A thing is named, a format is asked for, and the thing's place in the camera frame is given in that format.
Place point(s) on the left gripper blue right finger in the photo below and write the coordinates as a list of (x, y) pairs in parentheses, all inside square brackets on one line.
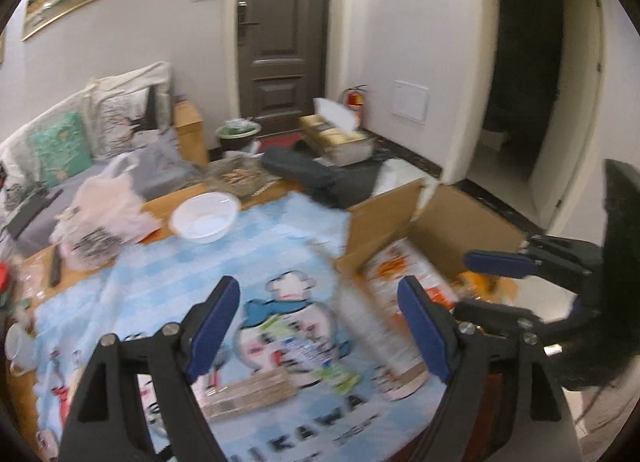
[(501, 403)]

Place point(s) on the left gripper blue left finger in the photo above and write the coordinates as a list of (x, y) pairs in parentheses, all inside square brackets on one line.
[(107, 421)]

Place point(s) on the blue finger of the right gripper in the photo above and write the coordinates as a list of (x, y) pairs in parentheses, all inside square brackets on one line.
[(500, 264), (492, 316)]

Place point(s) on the orange clear snack bag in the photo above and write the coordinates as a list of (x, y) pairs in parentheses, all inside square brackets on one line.
[(399, 260)]

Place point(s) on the brown biscuit packet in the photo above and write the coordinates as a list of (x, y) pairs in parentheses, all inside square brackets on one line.
[(260, 390)]

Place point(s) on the green white snack packet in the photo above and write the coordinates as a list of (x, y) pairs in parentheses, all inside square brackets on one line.
[(306, 358)]

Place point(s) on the yellow snack packet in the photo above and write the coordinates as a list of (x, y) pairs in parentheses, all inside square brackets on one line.
[(492, 289)]

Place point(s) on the white mug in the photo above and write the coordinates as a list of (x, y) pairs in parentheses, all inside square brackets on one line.
[(20, 350)]

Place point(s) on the black remote control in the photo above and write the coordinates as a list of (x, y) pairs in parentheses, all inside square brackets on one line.
[(55, 274)]

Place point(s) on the blue cartoon tablecloth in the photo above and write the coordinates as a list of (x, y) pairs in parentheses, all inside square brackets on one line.
[(246, 349)]

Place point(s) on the black bag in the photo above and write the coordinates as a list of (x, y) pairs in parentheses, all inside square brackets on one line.
[(332, 186)]

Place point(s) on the white printed plastic bag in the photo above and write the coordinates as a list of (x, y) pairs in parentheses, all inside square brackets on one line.
[(105, 215)]

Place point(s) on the tissue box with tissue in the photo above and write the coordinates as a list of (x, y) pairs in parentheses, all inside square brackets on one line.
[(333, 131)]

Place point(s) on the red fire extinguisher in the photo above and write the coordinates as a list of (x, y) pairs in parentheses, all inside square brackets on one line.
[(354, 98)]

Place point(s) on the white plastic bowl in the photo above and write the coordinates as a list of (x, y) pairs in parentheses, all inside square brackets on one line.
[(205, 218)]

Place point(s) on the red doormat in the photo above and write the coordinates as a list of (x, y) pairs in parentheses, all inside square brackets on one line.
[(280, 141)]

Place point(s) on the glass snack tray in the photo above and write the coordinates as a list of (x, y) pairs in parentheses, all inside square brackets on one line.
[(243, 177)]

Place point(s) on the teal patterned cushion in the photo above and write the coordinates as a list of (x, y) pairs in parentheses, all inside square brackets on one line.
[(62, 150)]

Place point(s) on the dark waste bin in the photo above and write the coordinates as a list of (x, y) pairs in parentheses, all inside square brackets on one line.
[(237, 134)]

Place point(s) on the wooden side table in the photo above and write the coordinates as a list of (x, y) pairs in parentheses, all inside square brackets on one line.
[(188, 124)]

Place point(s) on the black white tree cushion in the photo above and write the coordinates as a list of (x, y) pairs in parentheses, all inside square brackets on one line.
[(127, 122)]

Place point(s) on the white sofa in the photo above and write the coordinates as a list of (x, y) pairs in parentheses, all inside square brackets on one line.
[(161, 169)]

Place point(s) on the dark brown door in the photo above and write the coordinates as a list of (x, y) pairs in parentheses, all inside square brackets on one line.
[(281, 60)]

